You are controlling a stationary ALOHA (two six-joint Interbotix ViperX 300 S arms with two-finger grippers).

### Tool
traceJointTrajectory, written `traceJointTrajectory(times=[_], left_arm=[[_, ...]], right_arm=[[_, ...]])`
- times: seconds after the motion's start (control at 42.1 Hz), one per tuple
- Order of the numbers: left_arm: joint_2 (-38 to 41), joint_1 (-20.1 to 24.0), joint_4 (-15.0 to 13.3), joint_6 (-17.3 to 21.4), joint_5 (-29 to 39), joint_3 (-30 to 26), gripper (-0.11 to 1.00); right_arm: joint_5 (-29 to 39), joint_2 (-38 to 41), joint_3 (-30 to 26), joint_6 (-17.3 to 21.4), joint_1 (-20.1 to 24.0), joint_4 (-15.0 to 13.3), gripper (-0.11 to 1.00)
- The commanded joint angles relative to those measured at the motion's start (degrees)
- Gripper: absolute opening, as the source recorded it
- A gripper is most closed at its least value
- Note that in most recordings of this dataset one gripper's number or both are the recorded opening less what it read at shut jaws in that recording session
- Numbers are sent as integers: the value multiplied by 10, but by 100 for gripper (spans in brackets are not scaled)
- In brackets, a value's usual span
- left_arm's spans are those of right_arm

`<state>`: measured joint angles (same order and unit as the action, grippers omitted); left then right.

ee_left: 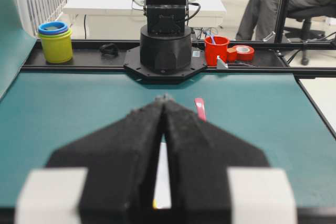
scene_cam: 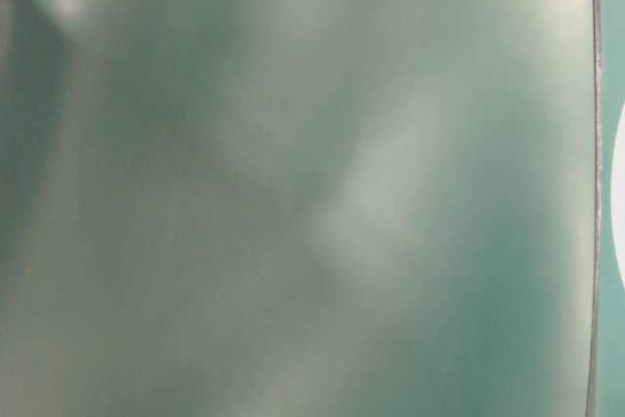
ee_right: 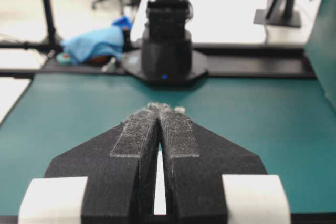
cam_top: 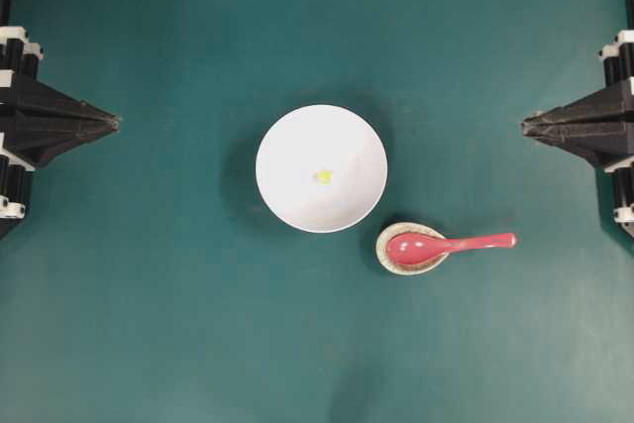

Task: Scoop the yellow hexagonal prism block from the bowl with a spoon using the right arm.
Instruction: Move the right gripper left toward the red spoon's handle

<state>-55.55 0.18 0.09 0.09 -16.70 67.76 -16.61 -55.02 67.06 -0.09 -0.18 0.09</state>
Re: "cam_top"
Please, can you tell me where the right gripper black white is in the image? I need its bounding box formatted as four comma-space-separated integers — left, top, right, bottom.
521, 30, 634, 240

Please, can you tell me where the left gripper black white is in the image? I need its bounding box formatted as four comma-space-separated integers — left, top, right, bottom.
0, 25, 122, 241

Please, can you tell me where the red plastic spoon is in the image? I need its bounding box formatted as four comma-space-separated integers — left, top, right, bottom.
386, 233, 517, 266

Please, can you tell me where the speckled ceramic spoon rest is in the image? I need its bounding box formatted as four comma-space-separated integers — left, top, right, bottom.
375, 222, 448, 276

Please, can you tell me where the white bowl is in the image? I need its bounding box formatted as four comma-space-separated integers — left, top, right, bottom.
255, 105, 388, 234

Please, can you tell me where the yellow hexagonal prism block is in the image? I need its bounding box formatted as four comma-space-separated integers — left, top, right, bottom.
314, 169, 333, 184

